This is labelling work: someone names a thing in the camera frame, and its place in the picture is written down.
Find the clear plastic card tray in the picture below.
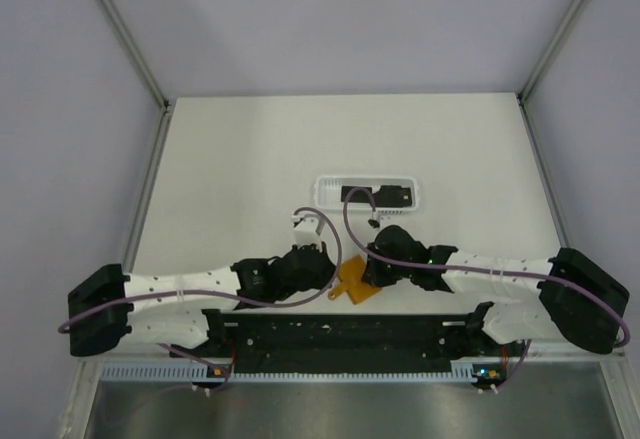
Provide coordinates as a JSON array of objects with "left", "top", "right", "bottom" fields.
[{"left": 313, "top": 174, "right": 421, "bottom": 215}]

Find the right aluminium frame post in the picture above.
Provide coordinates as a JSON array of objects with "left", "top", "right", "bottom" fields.
[{"left": 517, "top": 0, "right": 591, "bottom": 107}]

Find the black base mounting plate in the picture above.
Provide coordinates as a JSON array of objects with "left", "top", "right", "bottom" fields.
[{"left": 187, "top": 311, "right": 524, "bottom": 374}]

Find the aluminium frame post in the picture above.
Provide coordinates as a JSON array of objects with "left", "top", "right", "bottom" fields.
[
  {"left": 517, "top": 0, "right": 591, "bottom": 107},
  {"left": 96, "top": 0, "right": 170, "bottom": 111}
]

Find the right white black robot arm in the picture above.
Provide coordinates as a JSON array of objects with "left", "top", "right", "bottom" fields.
[{"left": 363, "top": 225, "right": 630, "bottom": 355}]

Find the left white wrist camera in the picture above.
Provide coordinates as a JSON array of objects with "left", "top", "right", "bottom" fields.
[{"left": 291, "top": 212, "right": 325, "bottom": 249}]

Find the left aluminium frame post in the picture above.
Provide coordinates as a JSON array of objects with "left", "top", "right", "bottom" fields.
[{"left": 96, "top": 0, "right": 170, "bottom": 111}]

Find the dark credit card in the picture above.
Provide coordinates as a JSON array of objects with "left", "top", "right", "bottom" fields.
[
  {"left": 373, "top": 185, "right": 414, "bottom": 209},
  {"left": 340, "top": 186, "right": 375, "bottom": 204}
]

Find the grey slotted cable duct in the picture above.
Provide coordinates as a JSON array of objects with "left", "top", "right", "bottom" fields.
[{"left": 102, "top": 361, "right": 504, "bottom": 385}]

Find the orange leather card holder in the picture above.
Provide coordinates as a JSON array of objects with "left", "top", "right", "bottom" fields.
[{"left": 327, "top": 255, "right": 382, "bottom": 305}]

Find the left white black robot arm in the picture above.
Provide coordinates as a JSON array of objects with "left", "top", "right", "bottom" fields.
[{"left": 59, "top": 243, "right": 337, "bottom": 358}]

